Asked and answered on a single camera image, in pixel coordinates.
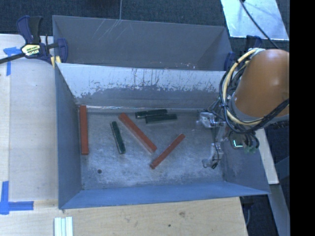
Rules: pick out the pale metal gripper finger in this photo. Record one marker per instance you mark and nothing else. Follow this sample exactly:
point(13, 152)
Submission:
point(213, 156)
point(208, 119)

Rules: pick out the red-brown flat block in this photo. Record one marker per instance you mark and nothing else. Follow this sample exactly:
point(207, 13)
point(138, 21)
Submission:
point(137, 133)
point(168, 151)
point(84, 131)

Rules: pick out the dark green flat block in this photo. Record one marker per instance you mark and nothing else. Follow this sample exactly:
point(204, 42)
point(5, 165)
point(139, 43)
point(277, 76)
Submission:
point(161, 118)
point(151, 113)
point(118, 138)

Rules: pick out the grey metal bin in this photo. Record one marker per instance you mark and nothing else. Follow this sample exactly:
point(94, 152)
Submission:
point(157, 171)

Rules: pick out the pale wood flat board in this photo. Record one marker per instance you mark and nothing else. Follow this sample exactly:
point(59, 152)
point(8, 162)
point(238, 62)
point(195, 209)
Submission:
point(33, 131)

